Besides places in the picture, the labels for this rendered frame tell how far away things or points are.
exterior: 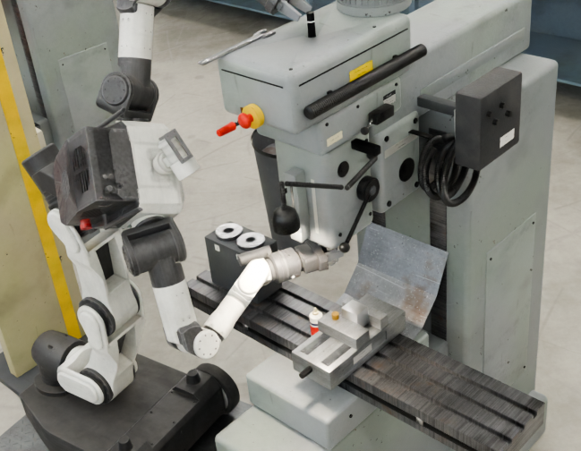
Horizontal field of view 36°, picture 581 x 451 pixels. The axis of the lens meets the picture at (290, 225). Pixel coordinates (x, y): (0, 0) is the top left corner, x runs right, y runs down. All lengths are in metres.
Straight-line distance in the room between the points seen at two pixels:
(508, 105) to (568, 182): 3.00
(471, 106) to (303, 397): 0.99
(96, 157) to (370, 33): 0.75
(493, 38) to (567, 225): 2.33
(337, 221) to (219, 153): 3.53
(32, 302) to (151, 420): 1.28
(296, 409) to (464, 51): 1.15
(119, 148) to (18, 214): 1.69
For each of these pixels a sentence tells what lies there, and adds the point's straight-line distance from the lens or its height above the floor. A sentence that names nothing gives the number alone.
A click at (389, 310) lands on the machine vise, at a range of 2.75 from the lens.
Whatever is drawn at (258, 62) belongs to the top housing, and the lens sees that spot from 2.17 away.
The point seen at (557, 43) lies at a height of 0.23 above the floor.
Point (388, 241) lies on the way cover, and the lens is 2.96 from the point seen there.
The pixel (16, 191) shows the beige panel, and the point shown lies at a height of 0.90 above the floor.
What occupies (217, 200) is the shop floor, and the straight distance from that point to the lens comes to 5.37.
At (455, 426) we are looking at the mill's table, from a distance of 2.49.
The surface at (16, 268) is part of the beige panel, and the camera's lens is 4.09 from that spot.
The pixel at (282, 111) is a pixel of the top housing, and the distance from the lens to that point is 2.13.
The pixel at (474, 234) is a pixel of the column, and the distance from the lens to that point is 2.79.
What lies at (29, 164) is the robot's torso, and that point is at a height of 1.53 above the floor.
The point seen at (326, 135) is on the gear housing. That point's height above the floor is 1.69.
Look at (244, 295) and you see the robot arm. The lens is 2.47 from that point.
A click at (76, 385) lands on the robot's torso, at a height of 0.70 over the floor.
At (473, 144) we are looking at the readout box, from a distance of 2.37.
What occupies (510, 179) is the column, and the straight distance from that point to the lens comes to 2.88.
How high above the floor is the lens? 2.69
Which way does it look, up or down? 32 degrees down
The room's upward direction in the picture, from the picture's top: 6 degrees counter-clockwise
